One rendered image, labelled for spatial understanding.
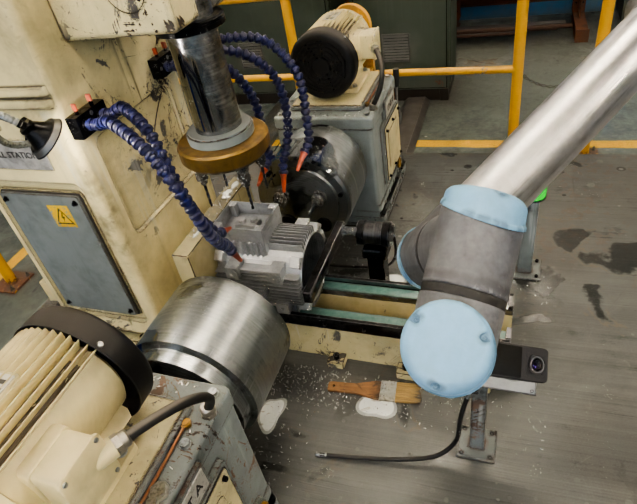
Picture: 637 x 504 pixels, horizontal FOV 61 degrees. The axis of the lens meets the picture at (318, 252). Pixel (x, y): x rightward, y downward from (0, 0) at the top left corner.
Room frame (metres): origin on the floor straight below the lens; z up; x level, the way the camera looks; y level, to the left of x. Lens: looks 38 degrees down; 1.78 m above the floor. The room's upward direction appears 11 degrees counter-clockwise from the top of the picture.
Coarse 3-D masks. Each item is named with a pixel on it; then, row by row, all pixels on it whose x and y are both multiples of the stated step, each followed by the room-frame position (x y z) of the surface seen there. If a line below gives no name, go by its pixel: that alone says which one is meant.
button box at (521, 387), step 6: (492, 378) 0.52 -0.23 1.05; (498, 378) 0.51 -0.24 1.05; (486, 384) 0.51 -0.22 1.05; (492, 384) 0.51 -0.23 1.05; (498, 384) 0.51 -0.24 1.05; (504, 384) 0.50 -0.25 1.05; (510, 384) 0.50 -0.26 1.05; (516, 384) 0.50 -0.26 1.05; (522, 384) 0.50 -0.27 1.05; (528, 384) 0.49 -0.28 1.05; (534, 384) 0.49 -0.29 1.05; (504, 390) 0.50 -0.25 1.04; (510, 390) 0.50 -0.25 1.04; (516, 390) 0.49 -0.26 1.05; (522, 390) 0.49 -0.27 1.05; (528, 390) 0.49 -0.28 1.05; (534, 390) 0.48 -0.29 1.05
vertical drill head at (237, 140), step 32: (192, 64) 0.94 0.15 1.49; (224, 64) 0.97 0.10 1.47; (192, 96) 0.95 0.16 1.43; (224, 96) 0.95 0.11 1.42; (192, 128) 0.99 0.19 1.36; (224, 128) 0.94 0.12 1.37; (256, 128) 0.98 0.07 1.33; (192, 160) 0.91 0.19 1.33; (224, 160) 0.89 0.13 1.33; (256, 160) 0.92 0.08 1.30
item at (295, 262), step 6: (312, 222) 0.98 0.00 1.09; (318, 228) 0.97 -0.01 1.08; (216, 252) 0.95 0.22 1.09; (222, 252) 0.94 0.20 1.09; (216, 258) 0.94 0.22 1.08; (222, 258) 0.93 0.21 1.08; (294, 258) 0.87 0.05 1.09; (300, 258) 0.87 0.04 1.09; (294, 264) 0.86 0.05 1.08; (300, 264) 0.87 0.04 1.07; (300, 306) 0.86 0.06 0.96; (306, 306) 0.86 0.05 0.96
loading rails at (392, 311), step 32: (352, 288) 0.93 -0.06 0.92; (384, 288) 0.91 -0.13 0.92; (416, 288) 0.89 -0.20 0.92; (288, 320) 0.88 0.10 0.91; (320, 320) 0.85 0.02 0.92; (352, 320) 0.82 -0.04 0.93; (384, 320) 0.81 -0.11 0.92; (320, 352) 0.86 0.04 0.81; (352, 352) 0.82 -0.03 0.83; (384, 352) 0.79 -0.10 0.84
